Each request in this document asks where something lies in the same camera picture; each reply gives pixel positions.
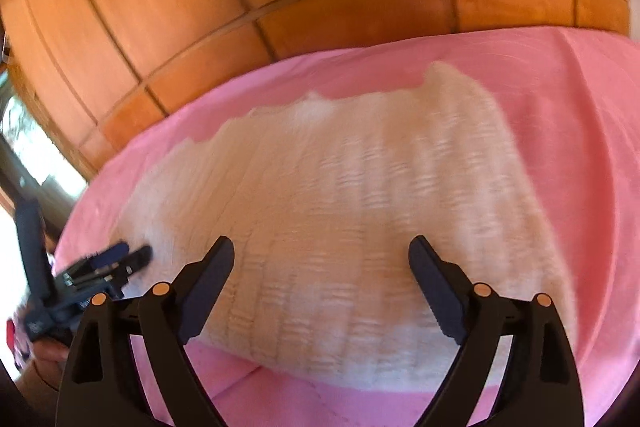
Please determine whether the white knitted sweater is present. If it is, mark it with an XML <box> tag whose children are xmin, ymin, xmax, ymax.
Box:
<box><xmin>111</xmin><ymin>62</ymin><xmax>578</xmax><ymax>392</ymax></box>

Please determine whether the person's left hand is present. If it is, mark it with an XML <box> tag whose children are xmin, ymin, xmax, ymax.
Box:
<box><xmin>6</xmin><ymin>319</ymin><xmax>70</xmax><ymax>381</ymax></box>

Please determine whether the window with wooden frame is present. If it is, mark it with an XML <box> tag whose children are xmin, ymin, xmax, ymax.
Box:
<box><xmin>1</xmin><ymin>66</ymin><xmax>88</xmax><ymax>223</ymax></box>

